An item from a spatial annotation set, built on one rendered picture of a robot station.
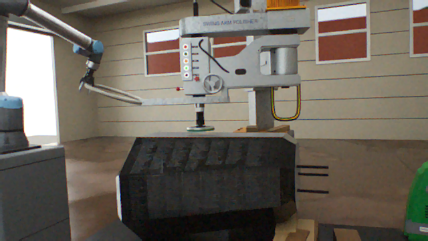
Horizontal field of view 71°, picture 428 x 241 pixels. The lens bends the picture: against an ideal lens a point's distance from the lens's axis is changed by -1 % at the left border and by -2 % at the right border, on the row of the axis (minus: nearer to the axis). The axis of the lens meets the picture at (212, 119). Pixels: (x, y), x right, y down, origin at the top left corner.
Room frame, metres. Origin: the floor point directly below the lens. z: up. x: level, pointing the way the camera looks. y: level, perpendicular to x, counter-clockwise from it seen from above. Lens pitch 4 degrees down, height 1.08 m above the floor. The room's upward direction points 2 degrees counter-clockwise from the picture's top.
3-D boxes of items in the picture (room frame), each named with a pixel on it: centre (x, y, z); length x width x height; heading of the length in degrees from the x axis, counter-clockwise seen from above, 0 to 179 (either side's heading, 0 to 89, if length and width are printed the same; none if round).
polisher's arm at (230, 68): (2.31, -0.29, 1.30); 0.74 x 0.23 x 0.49; 85
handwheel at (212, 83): (2.22, -0.01, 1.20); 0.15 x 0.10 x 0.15; 85
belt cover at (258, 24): (2.32, -0.25, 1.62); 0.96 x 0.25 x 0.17; 85
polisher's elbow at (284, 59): (2.30, -0.56, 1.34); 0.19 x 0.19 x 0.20
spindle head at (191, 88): (2.35, 0.02, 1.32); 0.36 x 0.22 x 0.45; 85
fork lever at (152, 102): (2.36, 0.21, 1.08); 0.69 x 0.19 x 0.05; 85
